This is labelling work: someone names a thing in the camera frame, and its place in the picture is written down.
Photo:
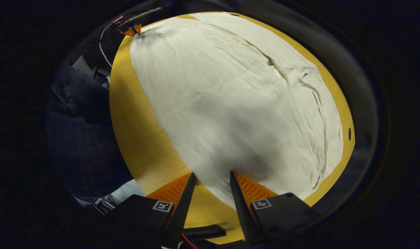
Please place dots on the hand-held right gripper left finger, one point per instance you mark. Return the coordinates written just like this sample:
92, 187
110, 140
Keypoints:
182, 214

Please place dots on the white jeans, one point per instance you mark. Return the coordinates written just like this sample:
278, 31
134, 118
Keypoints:
230, 103

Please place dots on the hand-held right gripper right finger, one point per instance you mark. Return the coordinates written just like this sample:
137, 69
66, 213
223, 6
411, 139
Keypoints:
241, 211

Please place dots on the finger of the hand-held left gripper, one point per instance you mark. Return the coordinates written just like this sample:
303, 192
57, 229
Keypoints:
131, 31

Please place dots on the person's dark trouser leg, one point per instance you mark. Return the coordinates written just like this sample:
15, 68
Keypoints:
82, 138

